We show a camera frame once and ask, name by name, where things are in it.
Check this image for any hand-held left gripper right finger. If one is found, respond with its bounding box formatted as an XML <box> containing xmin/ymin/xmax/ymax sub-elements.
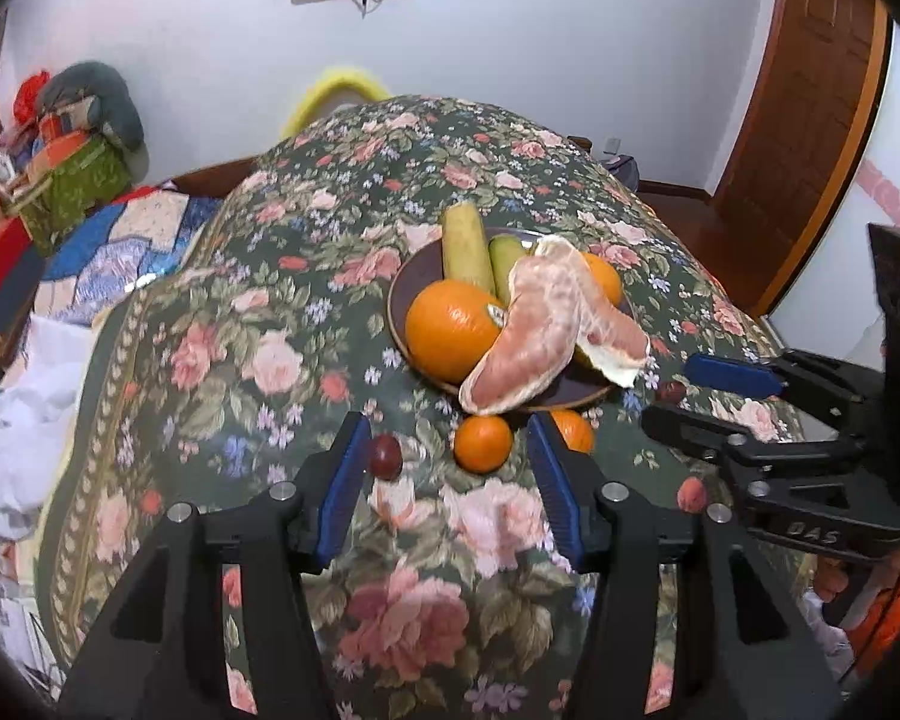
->
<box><xmin>526</xmin><ymin>411</ymin><xmax>845</xmax><ymax>720</ymax></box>

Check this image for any patchwork quilt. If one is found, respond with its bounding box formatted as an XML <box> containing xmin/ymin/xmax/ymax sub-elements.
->
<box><xmin>34</xmin><ymin>184</ymin><xmax>222</xmax><ymax>316</ymax></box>

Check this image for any grey plush pillow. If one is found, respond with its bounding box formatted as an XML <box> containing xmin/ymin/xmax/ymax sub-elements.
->
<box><xmin>36</xmin><ymin>61</ymin><xmax>147</xmax><ymax>155</ymax></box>

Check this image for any wooden door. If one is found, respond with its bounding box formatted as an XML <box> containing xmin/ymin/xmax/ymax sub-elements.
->
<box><xmin>709</xmin><ymin>0</ymin><xmax>893</xmax><ymax>320</ymax></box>

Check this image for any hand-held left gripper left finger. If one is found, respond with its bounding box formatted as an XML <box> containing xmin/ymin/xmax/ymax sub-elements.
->
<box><xmin>56</xmin><ymin>411</ymin><xmax>376</xmax><ymax>720</ymax></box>

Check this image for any large plain orange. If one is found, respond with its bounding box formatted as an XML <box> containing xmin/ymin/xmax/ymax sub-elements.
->
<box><xmin>581</xmin><ymin>251</ymin><xmax>623</xmax><ymax>308</ymax></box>

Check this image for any white cloth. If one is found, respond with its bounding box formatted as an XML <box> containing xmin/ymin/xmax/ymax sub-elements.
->
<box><xmin>0</xmin><ymin>311</ymin><xmax>113</xmax><ymax>541</ymax></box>

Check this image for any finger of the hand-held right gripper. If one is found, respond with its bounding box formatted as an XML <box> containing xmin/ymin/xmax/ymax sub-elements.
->
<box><xmin>682</xmin><ymin>349</ymin><xmax>886</xmax><ymax>437</ymax></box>
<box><xmin>641</xmin><ymin>401</ymin><xmax>865</xmax><ymax>482</ymax></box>

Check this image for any floral blanket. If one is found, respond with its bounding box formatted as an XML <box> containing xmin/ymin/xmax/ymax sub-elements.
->
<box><xmin>34</xmin><ymin>94</ymin><xmax>818</xmax><ymax>720</ymax></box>

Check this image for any red box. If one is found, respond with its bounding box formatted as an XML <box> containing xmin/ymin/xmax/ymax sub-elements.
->
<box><xmin>0</xmin><ymin>221</ymin><xmax>46</xmax><ymax>323</ymax></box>

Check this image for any person's right hand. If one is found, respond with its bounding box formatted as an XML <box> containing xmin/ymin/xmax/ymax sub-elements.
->
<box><xmin>811</xmin><ymin>559</ymin><xmax>852</xmax><ymax>605</ymax></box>

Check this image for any red bag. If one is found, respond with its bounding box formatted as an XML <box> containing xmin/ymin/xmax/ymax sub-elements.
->
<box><xmin>13</xmin><ymin>69</ymin><xmax>52</xmax><ymax>125</ymax></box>

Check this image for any yellow-green banana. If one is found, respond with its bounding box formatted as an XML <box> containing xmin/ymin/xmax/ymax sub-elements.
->
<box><xmin>441</xmin><ymin>202</ymin><xmax>497</xmax><ymax>297</ymax></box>

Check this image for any purple plate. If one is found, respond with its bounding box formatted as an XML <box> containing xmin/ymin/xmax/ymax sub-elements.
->
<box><xmin>387</xmin><ymin>226</ymin><xmax>638</xmax><ymax>415</ymax></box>

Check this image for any orange with sticker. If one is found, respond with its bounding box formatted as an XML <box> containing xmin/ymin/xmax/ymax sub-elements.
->
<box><xmin>405</xmin><ymin>279</ymin><xmax>507</xmax><ymax>385</ymax></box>

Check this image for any yellow foam ring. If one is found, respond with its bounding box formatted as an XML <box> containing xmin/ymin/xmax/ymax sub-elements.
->
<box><xmin>281</xmin><ymin>66</ymin><xmax>395</xmax><ymax>140</ymax></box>

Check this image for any wooden bed frame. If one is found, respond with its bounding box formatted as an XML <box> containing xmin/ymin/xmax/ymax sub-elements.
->
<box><xmin>171</xmin><ymin>152</ymin><xmax>265</xmax><ymax>197</ymax></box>

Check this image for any small tangerine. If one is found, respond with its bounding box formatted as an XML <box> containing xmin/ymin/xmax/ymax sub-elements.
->
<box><xmin>454</xmin><ymin>414</ymin><xmax>514</xmax><ymax>475</ymax></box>
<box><xmin>549</xmin><ymin>409</ymin><xmax>596</xmax><ymax>455</ymax></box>

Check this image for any peeled pomelo segment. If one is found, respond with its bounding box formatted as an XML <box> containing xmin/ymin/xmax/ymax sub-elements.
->
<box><xmin>459</xmin><ymin>236</ymin><xmax>597</xmax><ymax>417</ymax></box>
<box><xmin>570</xmin><ymin>270</ymin><xmax>651</xmax><ymax>389</ymax></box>

